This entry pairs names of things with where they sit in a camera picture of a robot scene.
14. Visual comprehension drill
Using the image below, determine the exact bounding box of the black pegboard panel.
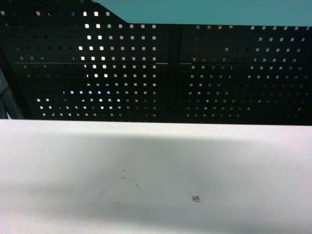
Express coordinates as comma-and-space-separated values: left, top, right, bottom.
176, 25, 312, 125
0, 0, 170, 122

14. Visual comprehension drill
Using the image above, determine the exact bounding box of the black pegboard right panel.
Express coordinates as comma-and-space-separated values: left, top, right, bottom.
176, 25, 312, 125

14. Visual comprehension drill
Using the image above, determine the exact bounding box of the black pegboard left panel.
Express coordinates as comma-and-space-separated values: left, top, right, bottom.
0, 0, 170, 122

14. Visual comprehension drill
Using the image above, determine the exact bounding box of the teal plastic bin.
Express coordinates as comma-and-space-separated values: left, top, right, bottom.
98, 0, 312, 26

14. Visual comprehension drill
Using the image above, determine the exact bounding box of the small printed code sticker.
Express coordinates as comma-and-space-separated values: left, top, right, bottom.
190, 193, 202, 203

